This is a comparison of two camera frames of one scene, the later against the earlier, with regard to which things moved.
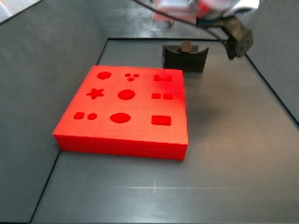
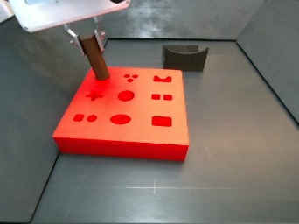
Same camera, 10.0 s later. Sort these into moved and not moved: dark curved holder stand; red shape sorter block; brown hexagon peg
Moved: brown hexagon peg
Not moved: dark curved holder stand; red shape sorter block
